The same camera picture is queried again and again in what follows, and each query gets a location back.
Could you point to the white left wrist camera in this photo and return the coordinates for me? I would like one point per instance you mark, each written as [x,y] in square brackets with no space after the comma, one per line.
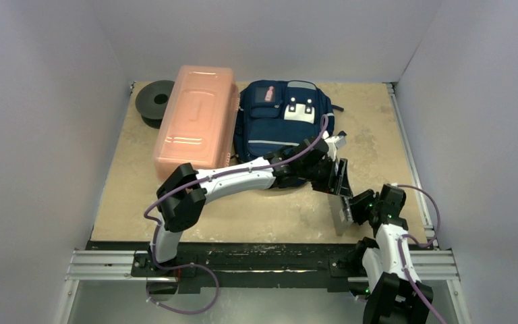
[334,143]

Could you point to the pink pen toy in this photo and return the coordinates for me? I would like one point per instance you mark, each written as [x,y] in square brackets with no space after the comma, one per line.
[269,95]

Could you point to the black filament spool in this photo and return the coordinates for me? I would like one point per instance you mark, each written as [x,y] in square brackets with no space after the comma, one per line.
[152,100]

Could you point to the dark book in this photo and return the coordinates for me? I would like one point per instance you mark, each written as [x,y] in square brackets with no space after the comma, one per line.
[341,213]

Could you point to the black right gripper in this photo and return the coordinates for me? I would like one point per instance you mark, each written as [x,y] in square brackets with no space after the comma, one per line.
[350,210]

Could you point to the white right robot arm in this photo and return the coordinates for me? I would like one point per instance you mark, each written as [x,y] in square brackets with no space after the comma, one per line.
[396,294]

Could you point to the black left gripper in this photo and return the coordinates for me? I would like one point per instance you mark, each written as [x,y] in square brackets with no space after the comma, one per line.
[326,185]

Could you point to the navy blue student backpack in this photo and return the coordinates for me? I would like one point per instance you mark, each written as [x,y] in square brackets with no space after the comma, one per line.
[300,111]

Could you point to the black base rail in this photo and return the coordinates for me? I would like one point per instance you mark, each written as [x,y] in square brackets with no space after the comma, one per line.
[244,265]

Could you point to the pink translucent storage box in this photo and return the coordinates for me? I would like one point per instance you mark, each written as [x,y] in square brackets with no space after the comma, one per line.
[199,121]

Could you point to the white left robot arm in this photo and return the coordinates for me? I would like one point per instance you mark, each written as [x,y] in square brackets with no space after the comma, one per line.
[184,194]

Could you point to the aluminium frame rail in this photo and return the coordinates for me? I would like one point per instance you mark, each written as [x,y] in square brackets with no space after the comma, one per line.
[106,265]

